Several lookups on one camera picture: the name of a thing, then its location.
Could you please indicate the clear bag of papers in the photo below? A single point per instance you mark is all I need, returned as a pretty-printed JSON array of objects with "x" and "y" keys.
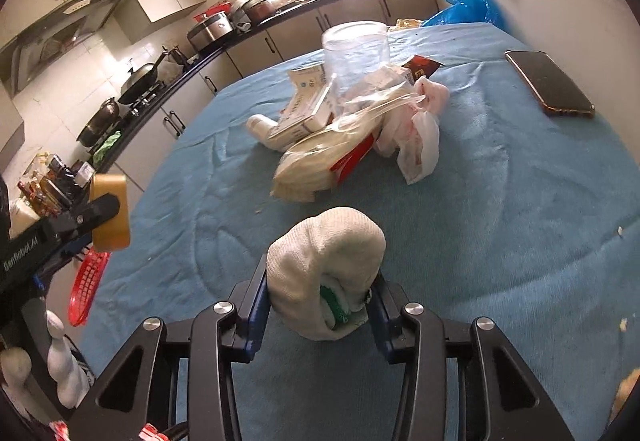
[{"x": 320, "y": 156}]

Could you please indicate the black wok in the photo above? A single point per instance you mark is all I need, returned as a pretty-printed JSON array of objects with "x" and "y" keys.
[{"x": 140, "y": 81}]

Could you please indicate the dark red packet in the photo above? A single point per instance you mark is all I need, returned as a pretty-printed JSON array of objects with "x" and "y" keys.
[{"x": 422, "y": 67}]

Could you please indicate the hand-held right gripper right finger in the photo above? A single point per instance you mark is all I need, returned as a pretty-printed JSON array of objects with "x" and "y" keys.
[{"x": 377, "y": 318}]

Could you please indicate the black smartphone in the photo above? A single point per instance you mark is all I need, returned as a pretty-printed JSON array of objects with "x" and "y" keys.
[{"x": 550, "y": 81}]

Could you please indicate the yellow plastic bag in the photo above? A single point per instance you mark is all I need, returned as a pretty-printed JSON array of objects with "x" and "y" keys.
[{"x": 406, "y": 24}]

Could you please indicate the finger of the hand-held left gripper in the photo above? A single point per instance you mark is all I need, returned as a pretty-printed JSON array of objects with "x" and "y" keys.
[{"x": 102, "y": 212}]

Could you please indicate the white squeeze tube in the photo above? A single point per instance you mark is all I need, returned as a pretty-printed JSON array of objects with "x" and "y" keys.
[{"x": 260, "y": 128}]

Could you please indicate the white blue medicine box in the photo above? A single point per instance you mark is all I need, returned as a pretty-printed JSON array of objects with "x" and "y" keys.
[{"x": 307, "y": 78}]

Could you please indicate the white cotton glove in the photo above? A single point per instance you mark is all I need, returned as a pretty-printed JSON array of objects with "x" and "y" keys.
[{"x": 325, "y": 261}]

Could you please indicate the group of sauce bottles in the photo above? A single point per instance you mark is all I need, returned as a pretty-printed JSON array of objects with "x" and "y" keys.
[{"x": 45, "y": 191}]

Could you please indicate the kitchen counter with cabinets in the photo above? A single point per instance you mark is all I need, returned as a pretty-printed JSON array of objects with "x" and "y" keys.
[{"x": 280, "y": 41}]

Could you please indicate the blue plastic bag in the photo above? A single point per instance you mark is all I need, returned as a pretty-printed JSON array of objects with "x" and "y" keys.
[{"x": 467, "y": 6}]

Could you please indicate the clear plastic jar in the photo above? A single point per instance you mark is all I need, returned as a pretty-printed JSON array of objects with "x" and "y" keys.
[{"x": 355, "y": 56}]

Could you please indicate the red plastic basket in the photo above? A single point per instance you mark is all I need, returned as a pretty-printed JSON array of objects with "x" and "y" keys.
[{"x": 85, "y": 286}]

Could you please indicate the white green medicine box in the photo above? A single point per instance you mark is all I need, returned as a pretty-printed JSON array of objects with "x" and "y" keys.
[{"x": 300, "y": 118}]

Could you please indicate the dark cooking pot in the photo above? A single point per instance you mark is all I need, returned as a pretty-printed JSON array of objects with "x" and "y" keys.
[{"x": 100, "y": 121}]

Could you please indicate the white plastic bag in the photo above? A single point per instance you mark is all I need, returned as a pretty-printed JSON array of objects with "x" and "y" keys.
[{"x": 420, "y": 141}]

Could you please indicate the person's left hand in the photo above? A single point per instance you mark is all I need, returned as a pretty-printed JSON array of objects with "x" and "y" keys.
[{"x": 65, "y": 366}]

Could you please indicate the green cloth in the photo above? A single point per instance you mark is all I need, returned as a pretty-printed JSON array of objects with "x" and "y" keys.
[{"x": 107, "y": 146}]

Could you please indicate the silver rice cooker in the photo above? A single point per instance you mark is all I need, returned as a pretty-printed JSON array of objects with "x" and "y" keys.
[{"x": 210, "y": 28}]

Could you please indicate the blue tablecloth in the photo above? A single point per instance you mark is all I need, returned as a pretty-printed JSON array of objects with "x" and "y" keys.
[{"x": 500, "y": 221}]

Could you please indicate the steel range hood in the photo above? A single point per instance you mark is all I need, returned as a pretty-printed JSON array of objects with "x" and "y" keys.
[{"x": 60, "y": 31}]

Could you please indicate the brown lidded pot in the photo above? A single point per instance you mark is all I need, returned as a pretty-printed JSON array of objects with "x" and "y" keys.
[{"x": 260, "y": 10}]

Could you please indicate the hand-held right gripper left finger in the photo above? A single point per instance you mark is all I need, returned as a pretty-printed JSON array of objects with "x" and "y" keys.
[{"x": 257, "y": 308}]

